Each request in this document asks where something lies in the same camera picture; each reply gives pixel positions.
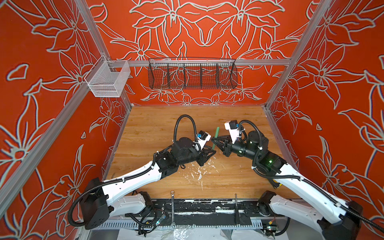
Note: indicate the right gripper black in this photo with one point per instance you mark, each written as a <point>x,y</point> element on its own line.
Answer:
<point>227,147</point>

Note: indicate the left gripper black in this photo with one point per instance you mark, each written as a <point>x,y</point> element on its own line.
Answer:
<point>203,155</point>

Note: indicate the green pen cap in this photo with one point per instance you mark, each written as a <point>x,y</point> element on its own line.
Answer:
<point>217,132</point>

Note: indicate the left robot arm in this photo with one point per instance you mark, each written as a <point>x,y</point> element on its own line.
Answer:
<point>103,199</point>

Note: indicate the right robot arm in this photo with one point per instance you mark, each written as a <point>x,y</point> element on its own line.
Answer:
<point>325,213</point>

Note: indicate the black clamp bar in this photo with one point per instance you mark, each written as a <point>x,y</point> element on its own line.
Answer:
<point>237,214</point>

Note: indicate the yellow black tape measure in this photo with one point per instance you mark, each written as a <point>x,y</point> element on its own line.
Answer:
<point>277,185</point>

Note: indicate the silver wrench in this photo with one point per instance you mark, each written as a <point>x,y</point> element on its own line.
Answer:
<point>173,223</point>

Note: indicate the clear plastic bin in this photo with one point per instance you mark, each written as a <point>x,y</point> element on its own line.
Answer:
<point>107,79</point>

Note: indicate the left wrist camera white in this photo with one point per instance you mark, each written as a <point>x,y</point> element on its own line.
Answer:
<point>202,138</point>

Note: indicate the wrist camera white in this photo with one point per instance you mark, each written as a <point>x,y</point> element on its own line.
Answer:
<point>233,128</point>
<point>202,138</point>

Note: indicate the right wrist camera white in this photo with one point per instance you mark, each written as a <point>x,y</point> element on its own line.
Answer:
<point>233,128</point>

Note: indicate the black mounting base plate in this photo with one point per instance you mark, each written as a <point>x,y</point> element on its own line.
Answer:
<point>214,212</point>

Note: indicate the black wire basket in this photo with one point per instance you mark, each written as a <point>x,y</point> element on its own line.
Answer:
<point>192,74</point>

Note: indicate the grey slotted cable duct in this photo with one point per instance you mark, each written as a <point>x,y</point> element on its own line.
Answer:
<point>255,224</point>

